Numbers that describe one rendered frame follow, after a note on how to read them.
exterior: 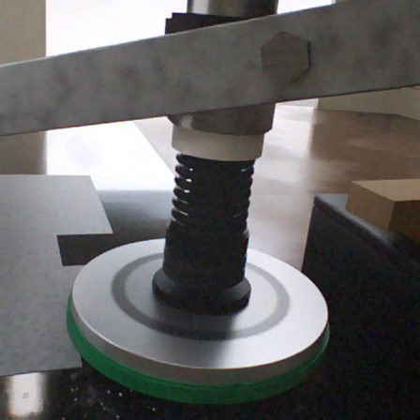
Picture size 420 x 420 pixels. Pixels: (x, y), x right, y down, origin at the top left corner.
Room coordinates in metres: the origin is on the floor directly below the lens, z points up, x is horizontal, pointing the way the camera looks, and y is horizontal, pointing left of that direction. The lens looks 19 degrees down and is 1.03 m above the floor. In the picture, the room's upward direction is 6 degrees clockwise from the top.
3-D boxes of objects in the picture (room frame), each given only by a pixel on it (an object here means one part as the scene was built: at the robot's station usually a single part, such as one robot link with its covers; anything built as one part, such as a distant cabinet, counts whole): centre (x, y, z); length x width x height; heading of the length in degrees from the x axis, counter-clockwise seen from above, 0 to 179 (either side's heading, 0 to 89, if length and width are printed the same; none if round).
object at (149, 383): (0.38, 0.00, 0.82); 0.22 x 0.22 x 0.04
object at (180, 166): (0.38, 0.00, 0.93); 0.06 x 0.06 x 0.09
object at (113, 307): (0.38, 0.00, 0.82); 0.21 x 0.21 x 0.01
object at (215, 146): (0.38, 0.00, 0.97); 0.07 x 0.07 x 0.04
